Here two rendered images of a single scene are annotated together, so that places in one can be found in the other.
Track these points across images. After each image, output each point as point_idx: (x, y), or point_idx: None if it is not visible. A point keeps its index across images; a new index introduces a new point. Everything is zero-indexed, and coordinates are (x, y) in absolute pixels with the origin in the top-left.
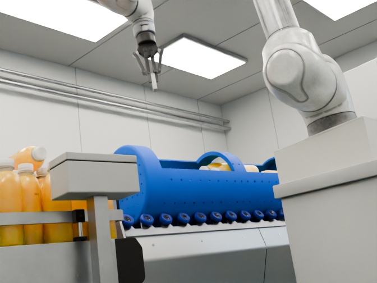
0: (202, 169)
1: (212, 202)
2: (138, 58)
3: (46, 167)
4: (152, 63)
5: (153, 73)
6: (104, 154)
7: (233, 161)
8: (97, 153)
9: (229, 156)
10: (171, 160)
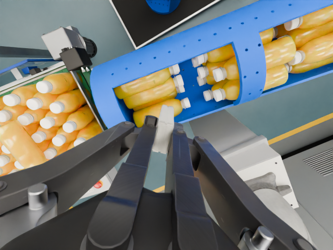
0: (215, 77)
1: (194, 102)
2: (72, 199)
3: (51, 158)
4: (166, 175)
5: (162, 152)
6: (93, 194)
7: (242, 102)
8: (90, 195)
9: (249, 97)
10: (185, 60)
